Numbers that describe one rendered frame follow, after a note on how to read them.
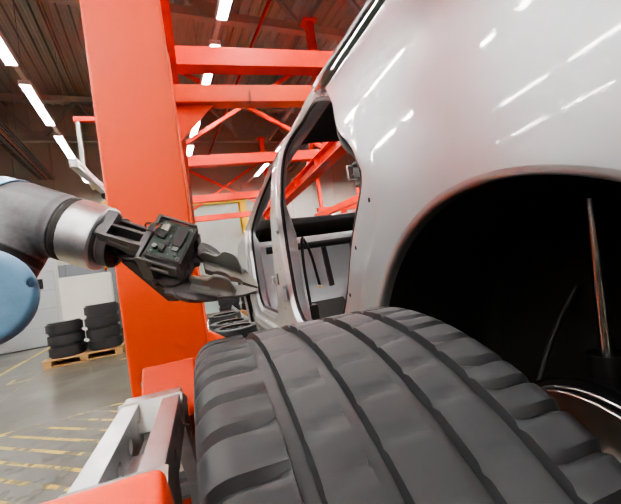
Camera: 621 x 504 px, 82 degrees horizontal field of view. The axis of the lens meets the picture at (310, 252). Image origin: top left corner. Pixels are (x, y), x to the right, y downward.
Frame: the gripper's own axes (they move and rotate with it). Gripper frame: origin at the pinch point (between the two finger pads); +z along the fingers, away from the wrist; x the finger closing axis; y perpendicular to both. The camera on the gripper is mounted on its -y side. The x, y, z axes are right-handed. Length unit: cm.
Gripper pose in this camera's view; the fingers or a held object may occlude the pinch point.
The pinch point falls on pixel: (248, 288)
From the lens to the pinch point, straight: 53.1
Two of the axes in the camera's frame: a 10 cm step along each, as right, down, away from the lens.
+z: 9.5, 2.9, 0.6
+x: 2.2, -8.2, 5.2
